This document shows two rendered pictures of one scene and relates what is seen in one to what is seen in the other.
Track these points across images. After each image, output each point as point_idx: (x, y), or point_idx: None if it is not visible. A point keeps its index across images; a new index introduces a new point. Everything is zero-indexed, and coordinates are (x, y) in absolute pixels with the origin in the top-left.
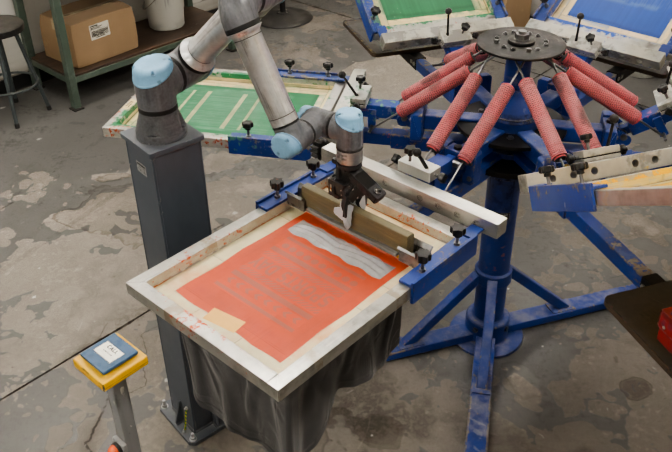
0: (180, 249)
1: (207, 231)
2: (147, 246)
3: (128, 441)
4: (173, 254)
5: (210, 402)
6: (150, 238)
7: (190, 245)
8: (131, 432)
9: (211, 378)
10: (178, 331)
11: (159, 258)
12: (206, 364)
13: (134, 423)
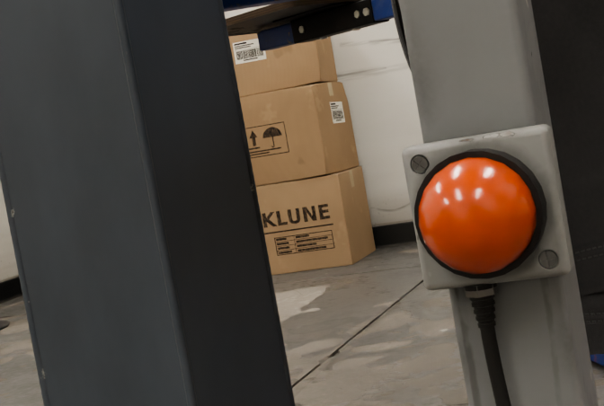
0: None
1: None
2: (1, 61)
3: (539, 124)
4: None
5: (583, 289)
6: None
7: None
8: (535, 57)
9: (597, 84)
10: (181, 354)
11: (68, 51)
12: (558, 15)
13: None
